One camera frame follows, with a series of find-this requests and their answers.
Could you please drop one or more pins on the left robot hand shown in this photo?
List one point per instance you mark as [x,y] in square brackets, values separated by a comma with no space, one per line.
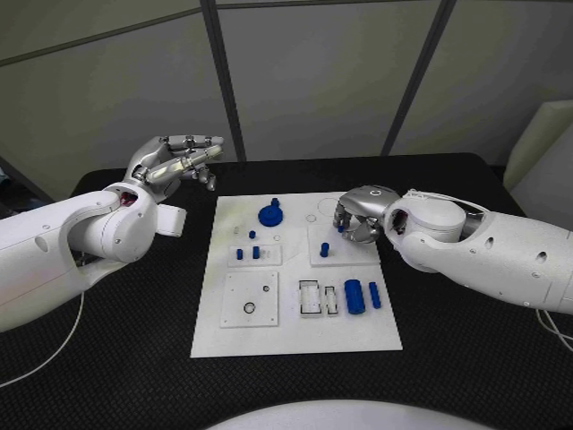
[167,168]

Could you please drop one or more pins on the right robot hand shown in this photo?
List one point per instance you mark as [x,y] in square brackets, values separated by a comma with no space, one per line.
[363,208]

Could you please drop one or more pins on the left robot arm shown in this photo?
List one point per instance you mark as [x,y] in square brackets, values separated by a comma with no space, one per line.
[21,255]

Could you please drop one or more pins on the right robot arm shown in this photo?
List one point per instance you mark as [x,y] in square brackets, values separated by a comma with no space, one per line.
[500,255]

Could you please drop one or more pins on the white task board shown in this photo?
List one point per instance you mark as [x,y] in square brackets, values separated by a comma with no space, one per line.
[294,295]

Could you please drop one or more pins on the blue gear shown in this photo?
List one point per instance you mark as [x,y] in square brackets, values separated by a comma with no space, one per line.
[271,215]

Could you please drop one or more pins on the thin blue cylinder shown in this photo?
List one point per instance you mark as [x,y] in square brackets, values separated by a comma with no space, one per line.
[375,295]

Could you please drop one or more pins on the large blue cylinder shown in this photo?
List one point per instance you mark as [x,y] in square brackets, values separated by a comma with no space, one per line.
[355,297]

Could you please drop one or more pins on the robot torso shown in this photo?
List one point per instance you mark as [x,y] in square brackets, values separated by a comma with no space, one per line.
[349,416]

